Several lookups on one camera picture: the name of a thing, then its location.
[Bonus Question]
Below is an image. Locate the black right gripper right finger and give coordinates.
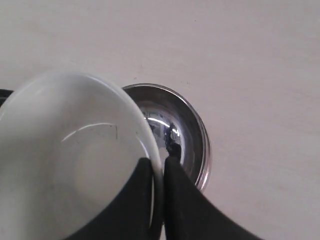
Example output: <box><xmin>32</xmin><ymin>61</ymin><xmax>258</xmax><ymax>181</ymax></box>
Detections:
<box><xmin>163</xmin><ymin>156</ymin><xmax>260</xmax><ymax>240</ymax></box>

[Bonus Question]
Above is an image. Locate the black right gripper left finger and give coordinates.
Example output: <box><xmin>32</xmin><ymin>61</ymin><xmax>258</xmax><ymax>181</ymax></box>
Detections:
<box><xmin>67</xmin><ymin>157</ymin><xmax>153</xmax><ymax>240</ymax></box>

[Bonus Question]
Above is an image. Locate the dimpled steel bowl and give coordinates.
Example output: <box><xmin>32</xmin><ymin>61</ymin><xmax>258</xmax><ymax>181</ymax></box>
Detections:
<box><xmin>123</xmin><ymin>83</ymin><xmax>212</xmax><ymax>191</ymax></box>

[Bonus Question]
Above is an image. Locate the white ceramic bowl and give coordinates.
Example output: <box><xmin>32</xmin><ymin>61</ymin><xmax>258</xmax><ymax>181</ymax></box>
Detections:
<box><xmin>0</xmin><ymin>72</ymin><xmax>164</xmax><ymax>240</ymax></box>

